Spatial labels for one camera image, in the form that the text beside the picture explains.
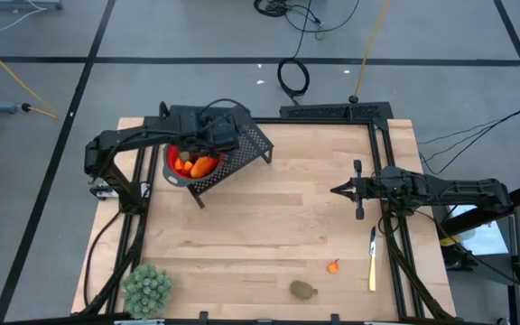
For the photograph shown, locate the black aluminium table frame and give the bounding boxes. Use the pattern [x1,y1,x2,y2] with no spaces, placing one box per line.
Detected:
[79,101,458,322]

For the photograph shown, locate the red collapsible colander grey rim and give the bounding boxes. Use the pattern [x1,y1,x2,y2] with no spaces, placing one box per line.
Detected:
[162,143,228,188]

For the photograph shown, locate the black perforated metal stand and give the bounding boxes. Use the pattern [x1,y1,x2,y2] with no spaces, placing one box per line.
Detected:
[186,107,275,209]

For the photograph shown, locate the green artificial plant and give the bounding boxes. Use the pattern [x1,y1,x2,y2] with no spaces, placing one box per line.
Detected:
[121,264,174,320]

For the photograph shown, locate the white cable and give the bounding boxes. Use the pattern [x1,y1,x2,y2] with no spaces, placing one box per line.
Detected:
[0,2,49,44]

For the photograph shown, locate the black power cable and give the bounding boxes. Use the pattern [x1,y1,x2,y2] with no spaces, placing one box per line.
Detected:
[276,0,316,107]

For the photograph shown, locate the red-yellow mango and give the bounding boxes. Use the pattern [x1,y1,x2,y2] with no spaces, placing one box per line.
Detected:
[190,155,220,180]

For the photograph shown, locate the knife with yellow handle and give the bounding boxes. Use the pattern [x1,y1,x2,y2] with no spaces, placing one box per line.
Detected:
[367,225,377,293]

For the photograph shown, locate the yellow cable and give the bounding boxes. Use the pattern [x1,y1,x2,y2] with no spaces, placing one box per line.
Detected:
[348,0,391,104]
[0,32,60,121]

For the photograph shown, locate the black diagonal beam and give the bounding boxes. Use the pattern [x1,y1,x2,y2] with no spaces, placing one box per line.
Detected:
[438,183,520,236]

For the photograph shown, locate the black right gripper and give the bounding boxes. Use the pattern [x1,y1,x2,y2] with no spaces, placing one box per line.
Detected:
[330,160,383,221]

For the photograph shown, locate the black cable tangle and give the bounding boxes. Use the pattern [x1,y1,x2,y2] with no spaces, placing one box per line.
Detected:
[253,0,361,42]

